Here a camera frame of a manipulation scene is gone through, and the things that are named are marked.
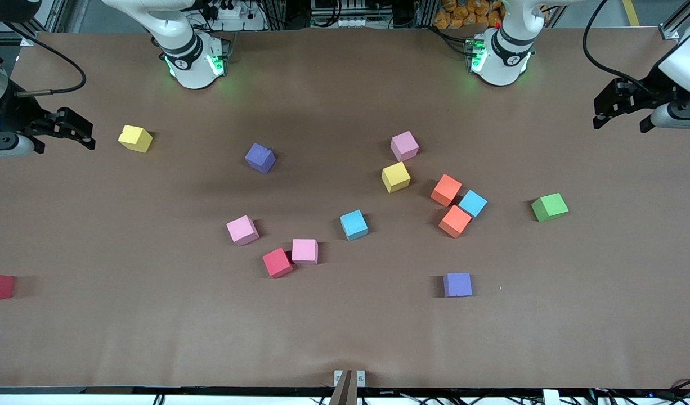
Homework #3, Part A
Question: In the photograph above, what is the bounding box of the yellow foam cube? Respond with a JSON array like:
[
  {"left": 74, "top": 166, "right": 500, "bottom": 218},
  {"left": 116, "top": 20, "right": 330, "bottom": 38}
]
[
  {"left": 118, "top": 124, "right": 154, "bottom": 154},
  {"left": 381, "top": 161, "right": 411, "bottom": 194}
]

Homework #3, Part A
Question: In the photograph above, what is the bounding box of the brown tapered post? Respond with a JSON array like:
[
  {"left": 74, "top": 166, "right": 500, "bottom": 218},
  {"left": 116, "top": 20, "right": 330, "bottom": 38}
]
[{"left": 329, "top": 370, "right": 359, "bottom": 405}]

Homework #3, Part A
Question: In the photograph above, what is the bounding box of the orange foam cube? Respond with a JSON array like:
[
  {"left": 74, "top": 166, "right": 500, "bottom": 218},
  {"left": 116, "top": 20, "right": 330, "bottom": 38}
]
[
  {"left": 430, "top": 173, "right": 463, "bottom": 208},
  {"left": 438, "top": 205, "right": 473, "bottom": 239}
]

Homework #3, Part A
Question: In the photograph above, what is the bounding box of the silver metal mounting bracket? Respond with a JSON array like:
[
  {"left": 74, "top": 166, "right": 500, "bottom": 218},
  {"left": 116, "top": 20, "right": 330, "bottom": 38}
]
[{"left": 334, "top": 370, "right": 366, "bottom": 388}]

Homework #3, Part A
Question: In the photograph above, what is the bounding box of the green foam cube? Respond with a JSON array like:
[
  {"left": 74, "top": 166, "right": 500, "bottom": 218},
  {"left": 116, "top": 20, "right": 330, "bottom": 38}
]
[{"left": 531, "top": 192, "right": 570, "bottom": 223}]

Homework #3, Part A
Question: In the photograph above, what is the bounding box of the purple foam cube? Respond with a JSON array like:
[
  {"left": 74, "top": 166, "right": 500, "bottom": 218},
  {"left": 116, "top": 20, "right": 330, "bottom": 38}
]
[
  {"left": 244, "top": 142, "right": 277, "bottom": 174},
  {"left": 443, "top": 272, "right": 473, "bottom": 298}
]

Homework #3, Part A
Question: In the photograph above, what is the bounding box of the orange fruit net bag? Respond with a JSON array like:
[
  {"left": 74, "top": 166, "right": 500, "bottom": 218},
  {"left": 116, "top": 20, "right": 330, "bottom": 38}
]
[{"left": 433, "top": 0, "right": 504, "bottom": 30}]

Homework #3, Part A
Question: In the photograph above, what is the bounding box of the white power strip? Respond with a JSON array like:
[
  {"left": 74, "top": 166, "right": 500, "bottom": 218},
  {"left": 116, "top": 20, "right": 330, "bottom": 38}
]
[
  {"left": 312, "top": 16, "right": 379, "bottom": 29},
  {"left": 201, "top": 2, "right": 256, "bottom": 21}
]

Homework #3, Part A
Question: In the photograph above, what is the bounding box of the blue foam cube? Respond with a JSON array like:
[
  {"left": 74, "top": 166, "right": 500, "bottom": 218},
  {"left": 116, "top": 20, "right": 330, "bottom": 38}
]
[
  {"left": 458, "top": 190, "right": 488, "bottom": 218},
  {"left": 339, "top": 209, "right": 369, "bottom": 241}
]

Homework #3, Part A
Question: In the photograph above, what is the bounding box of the brown table cover sheet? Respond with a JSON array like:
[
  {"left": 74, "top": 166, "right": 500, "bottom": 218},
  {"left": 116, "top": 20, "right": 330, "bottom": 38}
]
[{"left": 0, "top": 27, "right": 690, "bottom": 390}]

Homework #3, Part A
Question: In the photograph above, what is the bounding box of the aluminium frame profile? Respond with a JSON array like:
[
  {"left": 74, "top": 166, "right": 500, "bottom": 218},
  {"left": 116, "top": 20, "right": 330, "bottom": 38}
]
[
  {"left": 19, "top": 0, "right": 70, "bottom": 47},
  {"left": 658, "top": 0, "right": 690, "bottom": 40}
]

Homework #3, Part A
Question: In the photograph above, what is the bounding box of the pink foam cube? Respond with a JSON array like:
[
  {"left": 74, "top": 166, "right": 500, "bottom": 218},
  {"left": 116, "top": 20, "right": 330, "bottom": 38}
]
[
  {"left": 390, "top": 130, "right": 420, "bottom": 163},
  {"left": 292, "top": 238, "right": 319, "bottom": 265},
  {"left": 226, "top": 215, "right": 260, "bottom": 246}
]

